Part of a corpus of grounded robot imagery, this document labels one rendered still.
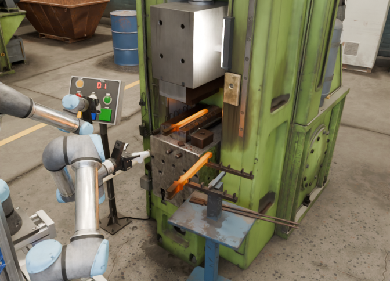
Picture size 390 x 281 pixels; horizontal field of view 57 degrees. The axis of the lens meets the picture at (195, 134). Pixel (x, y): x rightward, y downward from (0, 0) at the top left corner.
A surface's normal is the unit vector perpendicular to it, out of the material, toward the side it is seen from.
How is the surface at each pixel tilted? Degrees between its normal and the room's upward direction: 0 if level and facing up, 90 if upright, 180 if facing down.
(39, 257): 7
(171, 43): 90
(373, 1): 90
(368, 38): 90
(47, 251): 8
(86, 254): 35
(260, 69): 90
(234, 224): 0
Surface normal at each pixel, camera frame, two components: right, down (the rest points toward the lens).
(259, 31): -0.61, 0.36
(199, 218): 0.02, -0.88
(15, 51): 0.79, 0.29
